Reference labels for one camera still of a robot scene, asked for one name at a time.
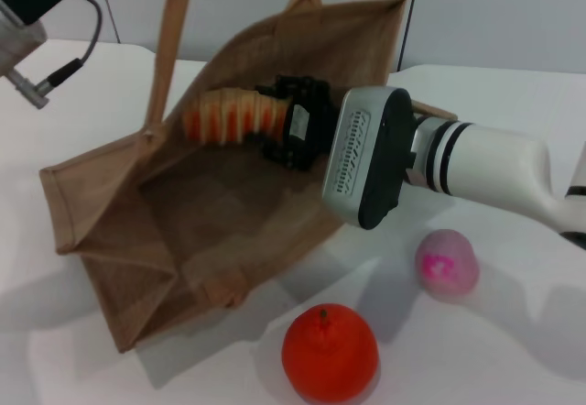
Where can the orange striped bread loaf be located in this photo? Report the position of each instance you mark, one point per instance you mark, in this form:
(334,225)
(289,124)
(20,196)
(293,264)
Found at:
(229,116)

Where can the brown jute tote bag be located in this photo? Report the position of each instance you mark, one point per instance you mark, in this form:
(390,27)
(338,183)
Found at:
(206,222)

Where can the red orange toy fruit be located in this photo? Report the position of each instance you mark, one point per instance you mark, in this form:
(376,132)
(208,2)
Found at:
(329,359)

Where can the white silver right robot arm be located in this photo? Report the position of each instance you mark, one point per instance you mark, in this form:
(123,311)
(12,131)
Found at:
(494,167)

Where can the grey right wrist camera housing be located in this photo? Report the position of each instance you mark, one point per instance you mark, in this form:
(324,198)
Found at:
(366,157)

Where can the pink pastry with magenta print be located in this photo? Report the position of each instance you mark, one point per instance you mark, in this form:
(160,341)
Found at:
(446,263)

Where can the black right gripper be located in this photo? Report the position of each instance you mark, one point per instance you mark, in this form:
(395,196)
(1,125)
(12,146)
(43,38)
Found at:
(316,125)

